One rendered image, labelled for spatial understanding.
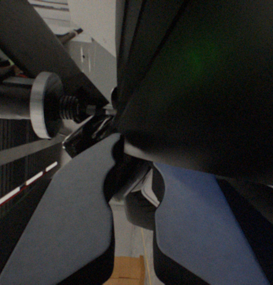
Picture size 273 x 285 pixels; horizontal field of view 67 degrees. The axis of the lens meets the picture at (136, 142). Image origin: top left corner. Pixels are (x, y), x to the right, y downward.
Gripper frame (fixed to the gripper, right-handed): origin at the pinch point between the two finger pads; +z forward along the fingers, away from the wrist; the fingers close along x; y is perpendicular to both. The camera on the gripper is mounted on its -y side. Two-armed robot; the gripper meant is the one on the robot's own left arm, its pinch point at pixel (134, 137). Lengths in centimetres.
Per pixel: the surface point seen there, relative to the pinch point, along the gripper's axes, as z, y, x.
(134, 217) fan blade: 22.8, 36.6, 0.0
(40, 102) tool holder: 8.2, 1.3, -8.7
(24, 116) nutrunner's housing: 9.9, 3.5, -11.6
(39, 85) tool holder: 9.3, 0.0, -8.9
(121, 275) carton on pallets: 341, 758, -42
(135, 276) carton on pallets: 340, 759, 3
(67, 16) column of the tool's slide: 80, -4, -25
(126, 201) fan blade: 20.0, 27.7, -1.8
